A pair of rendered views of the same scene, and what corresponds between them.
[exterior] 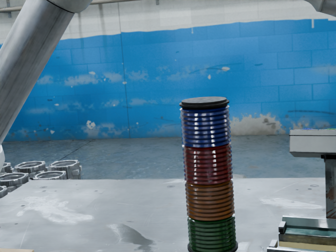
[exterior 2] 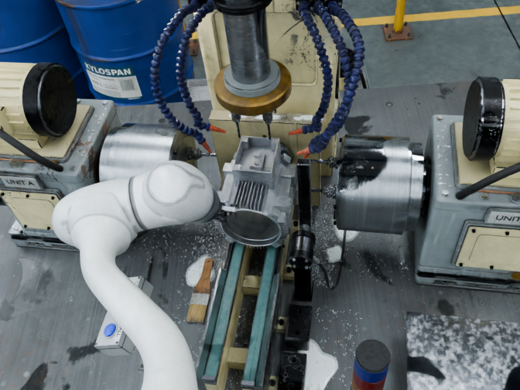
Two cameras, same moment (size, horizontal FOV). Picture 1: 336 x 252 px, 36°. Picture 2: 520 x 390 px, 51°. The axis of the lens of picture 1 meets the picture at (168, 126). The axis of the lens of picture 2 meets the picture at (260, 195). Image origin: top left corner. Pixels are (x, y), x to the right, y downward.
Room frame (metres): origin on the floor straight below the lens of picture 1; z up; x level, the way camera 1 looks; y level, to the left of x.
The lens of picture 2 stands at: (0.81, 0.29, 2.13)
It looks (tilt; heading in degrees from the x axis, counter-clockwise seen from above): 50 degrees down; 262
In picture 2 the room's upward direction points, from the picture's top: 8 degrees counter-clockwise
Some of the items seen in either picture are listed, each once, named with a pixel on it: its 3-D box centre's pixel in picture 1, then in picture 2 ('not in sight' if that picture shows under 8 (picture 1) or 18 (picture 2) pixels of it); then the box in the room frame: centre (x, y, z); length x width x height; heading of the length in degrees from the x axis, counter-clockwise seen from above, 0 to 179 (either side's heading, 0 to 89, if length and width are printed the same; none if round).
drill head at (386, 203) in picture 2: not in sight; (386, 185); (0.37, -0.53, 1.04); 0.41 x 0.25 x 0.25; 157
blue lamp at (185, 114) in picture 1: (205, 124); (371, 361); (0.61, -0.05, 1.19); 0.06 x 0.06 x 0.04
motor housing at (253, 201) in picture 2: not in sight; (258, 198); (0.70, -0.61, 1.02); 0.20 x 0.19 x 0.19; 66
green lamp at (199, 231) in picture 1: (211, 230); not in sight; (0.61, -0.05, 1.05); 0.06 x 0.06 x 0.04
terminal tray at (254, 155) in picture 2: not in sight; (257, 163); (0.68, -0.64, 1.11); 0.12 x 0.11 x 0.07; 66
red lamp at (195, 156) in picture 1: (207, 160); (370, 371); (0.61, -0.05, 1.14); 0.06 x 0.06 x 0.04
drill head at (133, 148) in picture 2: not in sight; (135, 168); (1.00, -0.80, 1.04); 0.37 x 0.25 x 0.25; 157
